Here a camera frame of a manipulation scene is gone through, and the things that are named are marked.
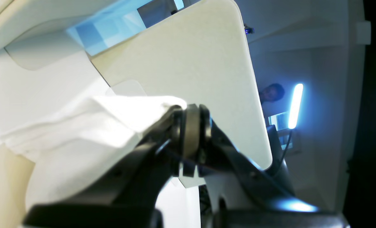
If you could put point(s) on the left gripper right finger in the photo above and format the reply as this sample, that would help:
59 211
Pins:
244 196

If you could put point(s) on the person in background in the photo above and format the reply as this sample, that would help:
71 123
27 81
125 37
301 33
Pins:
272 93

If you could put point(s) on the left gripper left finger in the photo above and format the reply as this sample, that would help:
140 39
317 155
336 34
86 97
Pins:
125 196

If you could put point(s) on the bright tube lamp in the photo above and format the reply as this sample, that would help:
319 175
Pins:
295 106

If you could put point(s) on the white printed t-shirt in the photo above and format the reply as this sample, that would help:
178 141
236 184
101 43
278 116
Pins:
54 158

